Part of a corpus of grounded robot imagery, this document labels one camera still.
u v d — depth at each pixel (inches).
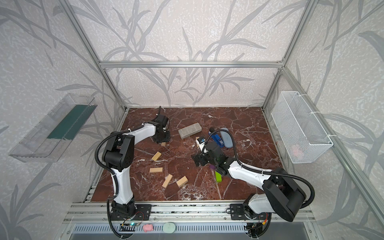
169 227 26.7
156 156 36.7
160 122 32.6
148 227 26.7
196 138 39.8
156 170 34.4
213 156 25.8
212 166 35.0
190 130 40.6
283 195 16.4
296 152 28.6
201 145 29.4
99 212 29.6
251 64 37.8
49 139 25.4
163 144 38.4
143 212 28.5
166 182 32.5
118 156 21.1
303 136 24.0
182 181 32.3
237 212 28.9
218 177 32.6
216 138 38.9
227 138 38.9
